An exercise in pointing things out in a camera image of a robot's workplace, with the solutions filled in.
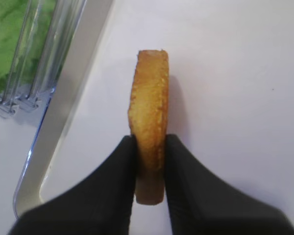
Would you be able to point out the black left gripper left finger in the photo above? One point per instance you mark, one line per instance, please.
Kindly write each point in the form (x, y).
(101, 204)

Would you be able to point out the green lettuce leaf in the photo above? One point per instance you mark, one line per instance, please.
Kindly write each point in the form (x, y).
(12, 13)

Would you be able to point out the clear lettuce cheese container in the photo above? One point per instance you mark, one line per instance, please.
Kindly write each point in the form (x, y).
(20, 95)

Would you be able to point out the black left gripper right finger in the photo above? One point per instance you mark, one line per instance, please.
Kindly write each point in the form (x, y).
(200, 203)

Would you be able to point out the white metal tray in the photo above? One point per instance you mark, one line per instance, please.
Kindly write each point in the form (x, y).
(63, 104)

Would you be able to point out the orange bun bottom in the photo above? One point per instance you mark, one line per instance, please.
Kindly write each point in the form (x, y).
(148, 118)

